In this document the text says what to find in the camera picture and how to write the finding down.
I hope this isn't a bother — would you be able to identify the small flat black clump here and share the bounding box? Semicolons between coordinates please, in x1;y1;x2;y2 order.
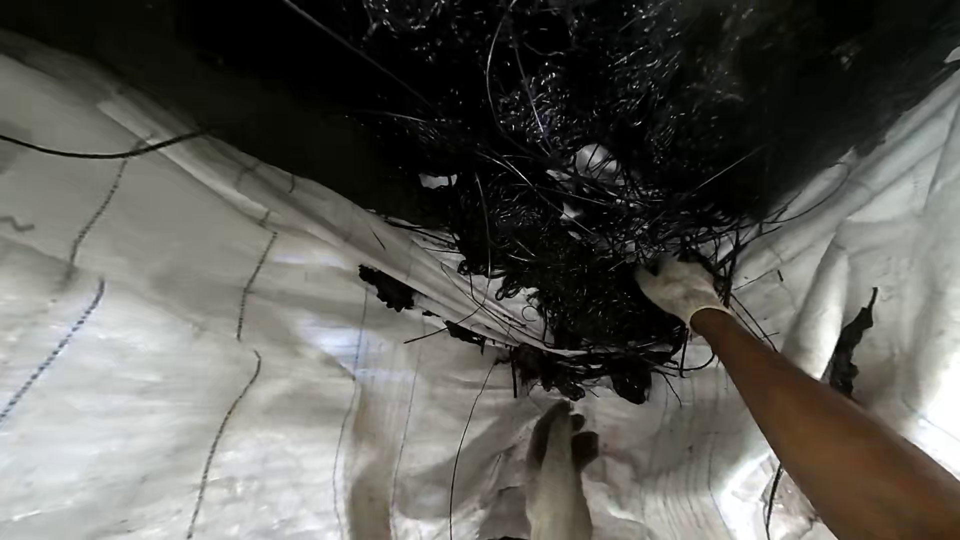
444;320;486;347

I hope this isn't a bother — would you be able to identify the ragged black clump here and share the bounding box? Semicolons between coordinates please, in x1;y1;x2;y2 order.
358;264;416;312

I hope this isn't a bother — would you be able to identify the round white object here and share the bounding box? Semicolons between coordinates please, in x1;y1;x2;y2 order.
574;144;621;184

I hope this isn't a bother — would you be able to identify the long thin black cord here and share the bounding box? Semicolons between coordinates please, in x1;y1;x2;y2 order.
0;127;213;161

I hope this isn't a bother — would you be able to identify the jagged black strip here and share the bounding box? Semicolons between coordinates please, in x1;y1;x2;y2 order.
823;287;879;399

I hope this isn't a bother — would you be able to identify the large white woven sheet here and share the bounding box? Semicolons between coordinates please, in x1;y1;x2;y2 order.
0;30;960;540

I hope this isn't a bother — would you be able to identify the pile of black strands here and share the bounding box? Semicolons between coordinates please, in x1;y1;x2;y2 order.
330;0;781;406

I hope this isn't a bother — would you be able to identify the person's right hand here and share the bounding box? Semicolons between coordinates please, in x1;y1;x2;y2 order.
635;255;730;328

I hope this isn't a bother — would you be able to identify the person's left hand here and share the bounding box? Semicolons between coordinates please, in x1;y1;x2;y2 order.
525;400;600;540

